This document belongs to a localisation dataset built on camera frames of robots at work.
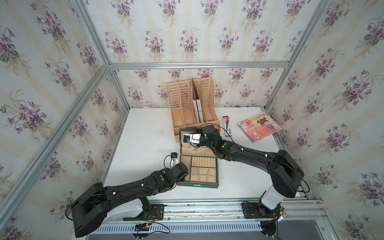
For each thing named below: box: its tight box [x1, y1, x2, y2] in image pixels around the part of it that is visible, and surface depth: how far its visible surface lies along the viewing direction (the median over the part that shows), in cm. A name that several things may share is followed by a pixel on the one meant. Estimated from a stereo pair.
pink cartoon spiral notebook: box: [236, 112, 283, 143], surface depth 110 cm
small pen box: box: [222, 115, 233, 137], surface depth 109 cm
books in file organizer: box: [191, 78, 204, 124], surface depth 90 cm
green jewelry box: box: [177, 128, 219, 189], surface depth 84 cm
